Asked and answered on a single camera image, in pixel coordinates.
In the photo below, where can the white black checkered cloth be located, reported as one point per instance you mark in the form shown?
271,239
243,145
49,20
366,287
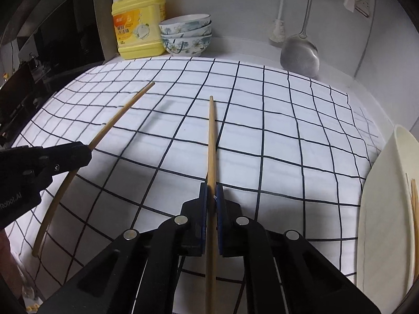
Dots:
278,137

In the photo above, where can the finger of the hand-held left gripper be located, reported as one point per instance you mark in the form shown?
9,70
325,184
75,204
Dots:
16,162
65,158

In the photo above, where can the metal peeler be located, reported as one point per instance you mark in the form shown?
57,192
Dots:
363,8

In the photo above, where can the yellow dish soap bottle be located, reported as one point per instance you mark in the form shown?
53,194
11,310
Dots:
140,32

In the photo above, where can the blue floral ceramic bowl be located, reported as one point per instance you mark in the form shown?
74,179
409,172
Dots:
183,21
186,47
196,33

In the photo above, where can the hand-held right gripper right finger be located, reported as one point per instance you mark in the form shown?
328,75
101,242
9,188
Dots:
229,229

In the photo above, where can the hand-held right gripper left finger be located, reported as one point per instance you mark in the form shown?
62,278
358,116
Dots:
196,225

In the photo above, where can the metal cooking spatula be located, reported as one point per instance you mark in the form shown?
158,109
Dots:
299,59

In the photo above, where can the black range hood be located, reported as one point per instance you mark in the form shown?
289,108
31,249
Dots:
65,32

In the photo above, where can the person's left hand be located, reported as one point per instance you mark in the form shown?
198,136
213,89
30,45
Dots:
6,261

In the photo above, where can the white dish brush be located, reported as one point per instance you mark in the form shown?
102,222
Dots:
278,34

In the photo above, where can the cream plastic basin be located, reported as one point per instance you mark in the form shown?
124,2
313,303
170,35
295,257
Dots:
383,202

